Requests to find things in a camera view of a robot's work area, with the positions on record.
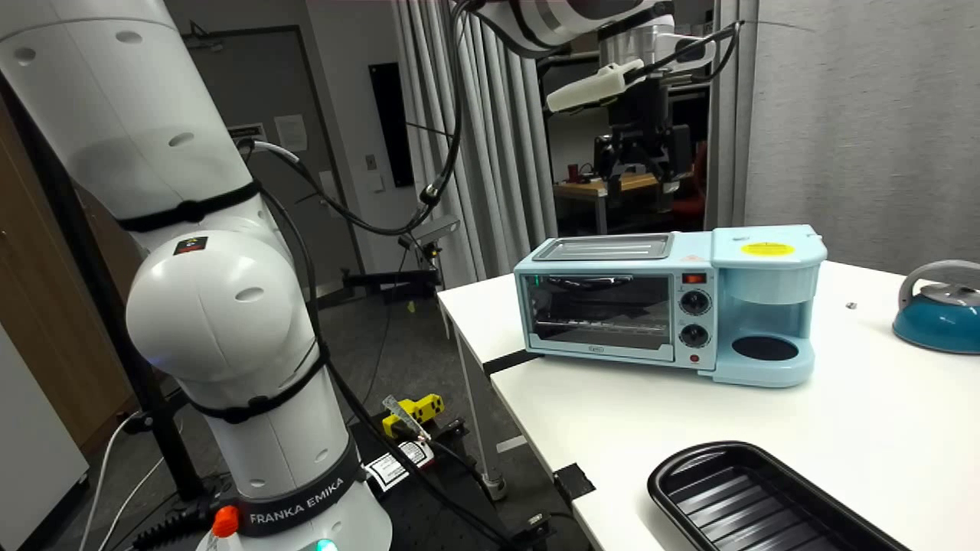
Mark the grey fabric partition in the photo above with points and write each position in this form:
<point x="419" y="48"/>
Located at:
<point x="865" y="130"/>

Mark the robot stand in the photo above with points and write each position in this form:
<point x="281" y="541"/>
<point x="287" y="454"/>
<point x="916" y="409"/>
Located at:
<point x="452" y="528"/>

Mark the white cabinet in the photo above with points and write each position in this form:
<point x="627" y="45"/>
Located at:
<point x="31" y="459"/>

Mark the white bottle with orange cap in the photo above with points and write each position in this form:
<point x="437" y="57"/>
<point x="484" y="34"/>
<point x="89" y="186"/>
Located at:
<point x="222" y="528"/>

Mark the grey griddle tray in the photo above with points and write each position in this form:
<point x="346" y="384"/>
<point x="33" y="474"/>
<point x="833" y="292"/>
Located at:
<point x="603" y="246"/>

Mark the camera on tripod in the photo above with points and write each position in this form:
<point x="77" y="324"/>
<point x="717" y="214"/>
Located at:
<point x="432" y="229"/>

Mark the breakfast station oven door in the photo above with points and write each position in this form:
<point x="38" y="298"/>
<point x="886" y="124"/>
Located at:
<point x="597" y="317"/>

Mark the white paper notice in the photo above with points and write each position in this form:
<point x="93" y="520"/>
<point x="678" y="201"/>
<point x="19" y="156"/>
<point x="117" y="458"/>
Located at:
<point x="291" y="133"/>

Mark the yellow power strip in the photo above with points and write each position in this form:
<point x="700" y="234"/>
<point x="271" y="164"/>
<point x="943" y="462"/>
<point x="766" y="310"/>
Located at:
<point x="417" y="409"/>

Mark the wooden cabinet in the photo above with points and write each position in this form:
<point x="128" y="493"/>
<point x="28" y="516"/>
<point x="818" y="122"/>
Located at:
<point x="46" y="329"/>

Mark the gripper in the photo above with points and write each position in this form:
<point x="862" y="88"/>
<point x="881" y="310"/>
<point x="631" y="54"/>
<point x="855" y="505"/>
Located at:
<point x="641" y="103"/>

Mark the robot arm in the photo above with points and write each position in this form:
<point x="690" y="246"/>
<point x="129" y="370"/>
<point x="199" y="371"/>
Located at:
<point x="207" y="306"/>

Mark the wooden desk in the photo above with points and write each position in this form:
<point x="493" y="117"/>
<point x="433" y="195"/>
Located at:
<point x="582" y="191"/>

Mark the black ribbed baking tray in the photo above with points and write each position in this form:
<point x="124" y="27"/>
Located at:
<point x="766" y="505"/>

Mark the teal kettle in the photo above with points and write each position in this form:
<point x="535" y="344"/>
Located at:
<point x="938" y="321"/>

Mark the black oven knob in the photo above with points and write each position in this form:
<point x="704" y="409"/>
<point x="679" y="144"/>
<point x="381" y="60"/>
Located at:
<point x="695" y="302"/>
<point x="694" y="335"/>

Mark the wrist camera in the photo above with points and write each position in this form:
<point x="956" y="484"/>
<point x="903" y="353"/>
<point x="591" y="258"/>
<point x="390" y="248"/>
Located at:
<point x="689" y="52"/>

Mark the red chair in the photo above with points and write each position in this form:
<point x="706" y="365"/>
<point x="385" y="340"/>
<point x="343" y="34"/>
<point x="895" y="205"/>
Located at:
<point x="698" y="184"/>

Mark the light blue breakfast station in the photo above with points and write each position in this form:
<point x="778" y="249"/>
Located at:
<point x="754" y="306"/>

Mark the white curtain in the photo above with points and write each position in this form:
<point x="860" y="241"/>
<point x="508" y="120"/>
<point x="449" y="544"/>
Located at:
<point x="501" y="153"/>

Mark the grey door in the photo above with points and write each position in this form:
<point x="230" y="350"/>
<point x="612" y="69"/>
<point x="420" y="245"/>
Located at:
<point x="337" y="99"/>

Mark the white label tag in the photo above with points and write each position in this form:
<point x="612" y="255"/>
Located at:
<point x="394" y="465"/>

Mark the black tape strip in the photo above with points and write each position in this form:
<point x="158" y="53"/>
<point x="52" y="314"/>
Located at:
<point x="574" y="482"/>
<point x="509" y="361"/>

